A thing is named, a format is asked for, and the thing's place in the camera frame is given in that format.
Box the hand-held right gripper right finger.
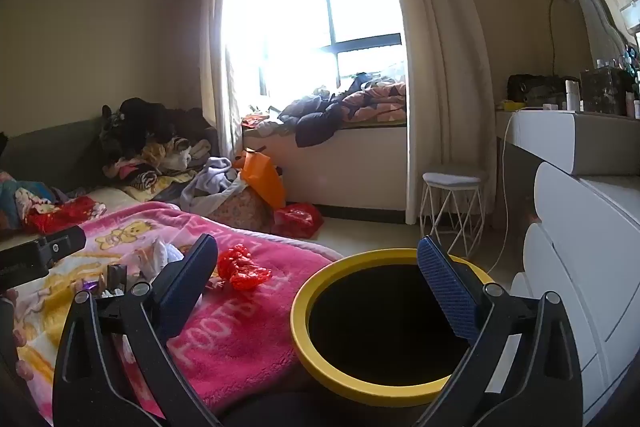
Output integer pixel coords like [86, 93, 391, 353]
[415, 234, 583, 427]

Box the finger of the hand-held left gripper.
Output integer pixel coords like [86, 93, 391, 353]
[31, 226, 87, 264]

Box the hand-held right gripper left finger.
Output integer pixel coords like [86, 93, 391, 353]
[52, 234, 221, 427]

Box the yellow-rimmed black trash bin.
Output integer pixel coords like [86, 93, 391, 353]
[290, 249, 508, 408]

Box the red cloth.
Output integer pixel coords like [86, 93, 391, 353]
[25, 196, 108, 235]

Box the white crumpled tissue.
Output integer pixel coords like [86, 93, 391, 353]
[142, 237, 186, 283]

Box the colourful patterned cloth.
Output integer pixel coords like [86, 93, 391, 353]
[0, 172, 66, 228]

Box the red crumpled plastic wrapper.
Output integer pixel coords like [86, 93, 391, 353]
[216, 244, 273, 292]

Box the pink printed blanket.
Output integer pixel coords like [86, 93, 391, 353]
[0, 201, 346, 427]

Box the grey headboard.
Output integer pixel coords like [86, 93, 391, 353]
[0, 117, 108, 192]

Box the floral storage box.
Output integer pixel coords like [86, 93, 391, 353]
[212, 189, 276, 233]

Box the lavender cloth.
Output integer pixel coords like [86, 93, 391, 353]
[180, 157, 241, 210]

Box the pile of clothes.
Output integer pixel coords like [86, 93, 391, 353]
[102, 137, 208, 192]

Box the orange bag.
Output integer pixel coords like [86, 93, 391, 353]
[232, 149, 287, 210]

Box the red plastic bag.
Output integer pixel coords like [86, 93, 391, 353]
[272, 203, 325, 239]

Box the black plush toy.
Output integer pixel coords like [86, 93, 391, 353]
[100, 97, 176, 158]

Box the white dressing table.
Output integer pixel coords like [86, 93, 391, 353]
[510, 159, 640, 427]

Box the white window seat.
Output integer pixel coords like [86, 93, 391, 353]
[242, 122, 408, 212]

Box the white vanity desk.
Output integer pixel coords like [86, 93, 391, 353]
[495, 109, 640, 178]

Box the black bag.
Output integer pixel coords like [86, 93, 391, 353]
[506, 74, 581, 108]

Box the wide cream curtain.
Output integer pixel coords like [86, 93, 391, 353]
[367, 0, 506, 228]

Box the narrow cream curtain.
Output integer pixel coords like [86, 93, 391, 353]
[200, 0, 246, 162]

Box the dark organiser box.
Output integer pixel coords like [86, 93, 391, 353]
[580, 67, 638, 115]

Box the vanity mirror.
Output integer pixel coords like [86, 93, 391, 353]
[550, 0, 631, 72]

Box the white wire stool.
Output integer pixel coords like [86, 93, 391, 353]
[419, 164, 488, 258]

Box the white cable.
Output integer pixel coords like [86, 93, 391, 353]
[487, 109, 526, 275]

